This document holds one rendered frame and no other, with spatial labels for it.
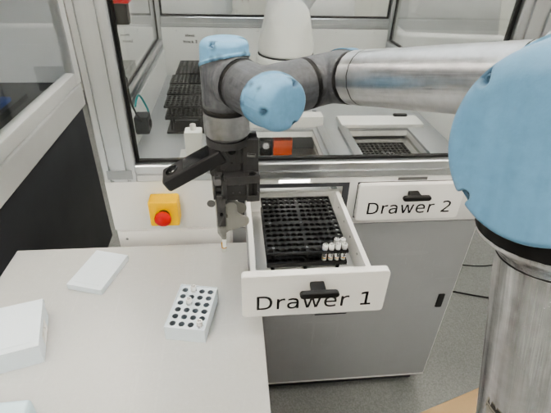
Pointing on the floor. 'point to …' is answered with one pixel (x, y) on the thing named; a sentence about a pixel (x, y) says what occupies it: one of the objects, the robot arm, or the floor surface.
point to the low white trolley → (138, 335)
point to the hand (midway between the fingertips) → (220, 231)
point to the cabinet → (393, 332)
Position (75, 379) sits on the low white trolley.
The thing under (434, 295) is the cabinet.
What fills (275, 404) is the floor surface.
